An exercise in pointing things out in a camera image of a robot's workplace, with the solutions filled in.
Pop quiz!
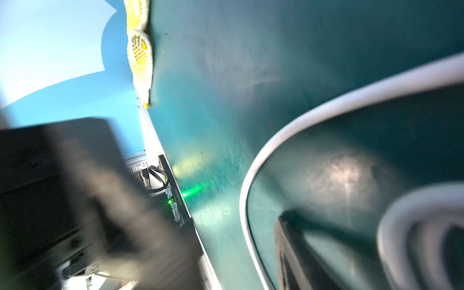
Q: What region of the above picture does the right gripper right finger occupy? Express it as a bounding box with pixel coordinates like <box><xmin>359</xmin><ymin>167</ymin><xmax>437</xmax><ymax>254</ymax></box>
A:
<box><xmin>273</xmin><ymin>213</ymin><xmax>340</xmax><ymax>290</ymax></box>

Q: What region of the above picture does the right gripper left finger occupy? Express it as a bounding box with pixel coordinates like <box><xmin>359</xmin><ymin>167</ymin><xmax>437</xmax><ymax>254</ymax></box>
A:
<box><xmin>1</xmin><ymin>118</ymin><xmax>203</xmax><ymax>290</ymax></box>

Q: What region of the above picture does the white USB cable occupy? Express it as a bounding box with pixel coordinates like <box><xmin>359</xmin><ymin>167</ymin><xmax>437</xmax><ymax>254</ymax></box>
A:
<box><xmin>238</xmin><ymin>52</ymin><xmax>464</xmax><ymax>290</ymax></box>

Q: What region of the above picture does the yellow work glove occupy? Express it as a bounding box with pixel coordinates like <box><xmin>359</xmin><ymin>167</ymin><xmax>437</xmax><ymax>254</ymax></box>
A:
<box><xmin>124</xmin><ymin>0</ymin><xmax>153</xmax><ymax>108</ymax></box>

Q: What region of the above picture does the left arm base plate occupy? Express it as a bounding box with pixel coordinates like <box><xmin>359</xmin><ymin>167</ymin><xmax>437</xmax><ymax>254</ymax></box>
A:
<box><xmin>125</xmin><ymin>152</ymin><xmax>193</xmax><ymax>227</ymax></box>

